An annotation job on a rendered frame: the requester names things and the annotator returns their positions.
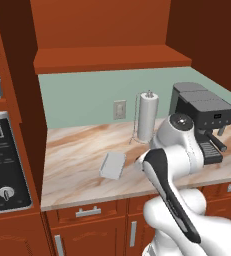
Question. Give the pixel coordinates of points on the silver oven knob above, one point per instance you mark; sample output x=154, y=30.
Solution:
x=6, y=193

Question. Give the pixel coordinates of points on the wide brown drawer front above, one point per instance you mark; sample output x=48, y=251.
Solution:
x=110, y=213

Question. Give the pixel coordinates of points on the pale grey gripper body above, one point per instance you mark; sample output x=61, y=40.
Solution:
x=113, y=165

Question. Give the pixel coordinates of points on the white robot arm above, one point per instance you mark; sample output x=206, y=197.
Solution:
x=194, y=156

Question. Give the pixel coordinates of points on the white paper towel roll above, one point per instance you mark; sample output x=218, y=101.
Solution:
x=147, y=116

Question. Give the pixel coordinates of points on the open brown wall cabinet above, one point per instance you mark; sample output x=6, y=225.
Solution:
x=100, y=30

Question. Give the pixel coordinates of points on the brown cupboard door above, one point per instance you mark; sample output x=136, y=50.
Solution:
x=142, y=233
x=93, y=240
x=225, y=210

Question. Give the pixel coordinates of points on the dark grey coffee machine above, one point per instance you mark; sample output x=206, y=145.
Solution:
x=203, y=108

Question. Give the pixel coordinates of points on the tall brown oven cabinet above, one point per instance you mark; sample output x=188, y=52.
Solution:
x=23, y=83

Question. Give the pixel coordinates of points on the brown wall cabinet door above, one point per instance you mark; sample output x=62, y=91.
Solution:
x=210, y=43

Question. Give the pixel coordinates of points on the grey wall outlet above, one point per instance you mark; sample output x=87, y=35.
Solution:
x=119, y=110

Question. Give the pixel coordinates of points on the black oven control panel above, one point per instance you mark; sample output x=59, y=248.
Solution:
x=3, y=166

